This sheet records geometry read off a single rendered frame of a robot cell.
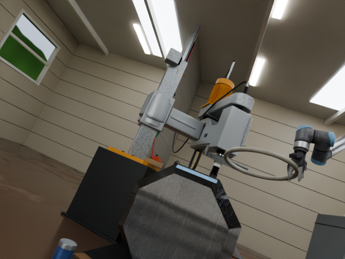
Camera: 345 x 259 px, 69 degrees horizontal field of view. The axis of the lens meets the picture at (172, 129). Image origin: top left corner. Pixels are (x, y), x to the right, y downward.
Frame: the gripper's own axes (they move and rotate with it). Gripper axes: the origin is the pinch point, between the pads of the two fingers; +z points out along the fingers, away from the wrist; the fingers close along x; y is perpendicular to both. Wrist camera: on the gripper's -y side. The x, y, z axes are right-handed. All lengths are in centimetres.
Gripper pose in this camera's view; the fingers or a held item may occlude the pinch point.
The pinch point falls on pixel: (293, 178)
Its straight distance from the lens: 169.7
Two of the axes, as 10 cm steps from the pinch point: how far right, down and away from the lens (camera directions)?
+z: -3.5, 8.6, -3.7
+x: -7.1, 0.1, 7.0
